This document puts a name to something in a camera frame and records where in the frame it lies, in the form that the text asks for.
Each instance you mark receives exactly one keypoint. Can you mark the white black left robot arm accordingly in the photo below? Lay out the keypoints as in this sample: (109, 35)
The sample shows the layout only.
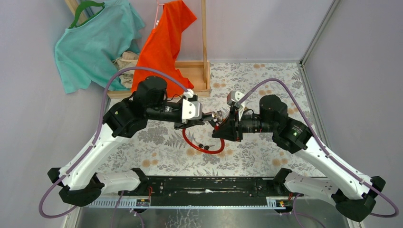
(80, 181)

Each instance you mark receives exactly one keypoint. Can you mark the orange shirt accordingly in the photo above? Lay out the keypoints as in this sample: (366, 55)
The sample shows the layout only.
(163, 45)

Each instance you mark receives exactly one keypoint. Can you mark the black headed keys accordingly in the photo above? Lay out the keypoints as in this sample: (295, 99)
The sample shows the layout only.
(203, 147)

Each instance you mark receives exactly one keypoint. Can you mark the red cable lock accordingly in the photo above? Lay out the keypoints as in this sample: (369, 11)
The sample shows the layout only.
(206, 117)

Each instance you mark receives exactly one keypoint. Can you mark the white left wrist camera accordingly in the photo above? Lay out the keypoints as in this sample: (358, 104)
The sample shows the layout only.
(191, 109)

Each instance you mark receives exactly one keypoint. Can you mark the wooden clothes rack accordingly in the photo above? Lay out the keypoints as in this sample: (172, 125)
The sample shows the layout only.
(197, 71)

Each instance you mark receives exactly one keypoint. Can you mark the floral table mat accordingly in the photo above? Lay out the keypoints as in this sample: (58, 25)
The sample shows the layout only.
(159, 149)

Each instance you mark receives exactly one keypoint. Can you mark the pink clothes hanger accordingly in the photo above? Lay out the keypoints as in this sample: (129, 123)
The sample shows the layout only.
(159, 11)

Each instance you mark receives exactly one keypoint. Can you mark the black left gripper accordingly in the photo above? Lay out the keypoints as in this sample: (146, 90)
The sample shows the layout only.
(190, 123)

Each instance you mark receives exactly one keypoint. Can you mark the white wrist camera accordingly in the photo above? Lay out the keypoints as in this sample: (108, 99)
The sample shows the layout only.
(233, 99)
(191, 109)

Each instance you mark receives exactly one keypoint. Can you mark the beige crumpled cloth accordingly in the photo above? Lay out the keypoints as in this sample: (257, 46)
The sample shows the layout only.
(126, 60)

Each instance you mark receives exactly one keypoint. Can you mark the teal shirt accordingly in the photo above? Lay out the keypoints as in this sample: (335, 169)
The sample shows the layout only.
(85, 53)

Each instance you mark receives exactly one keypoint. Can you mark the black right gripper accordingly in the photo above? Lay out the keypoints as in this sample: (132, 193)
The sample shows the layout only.
(231, 129)

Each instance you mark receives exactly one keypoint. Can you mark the green clothes hanger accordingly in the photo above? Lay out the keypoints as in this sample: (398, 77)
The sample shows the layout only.
(79, 12)

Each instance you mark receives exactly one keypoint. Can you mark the aluminium frame rail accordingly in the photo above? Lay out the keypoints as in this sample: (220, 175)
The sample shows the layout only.
(333, 6)

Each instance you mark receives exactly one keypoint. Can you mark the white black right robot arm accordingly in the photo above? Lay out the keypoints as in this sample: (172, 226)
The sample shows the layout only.
(351, 192)

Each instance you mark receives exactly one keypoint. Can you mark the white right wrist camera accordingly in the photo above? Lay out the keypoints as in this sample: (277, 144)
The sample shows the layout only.
(233, 99)

